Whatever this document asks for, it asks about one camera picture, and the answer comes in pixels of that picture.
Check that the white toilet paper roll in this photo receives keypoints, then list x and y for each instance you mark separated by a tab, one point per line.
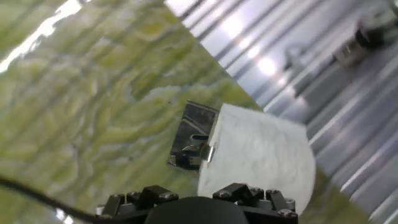
258	152

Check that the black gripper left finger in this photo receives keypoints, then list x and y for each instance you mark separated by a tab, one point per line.
152	194

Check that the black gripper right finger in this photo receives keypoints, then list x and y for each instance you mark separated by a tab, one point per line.
236	191

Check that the green marble pattern mat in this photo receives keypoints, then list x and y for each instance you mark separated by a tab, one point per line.
93	109

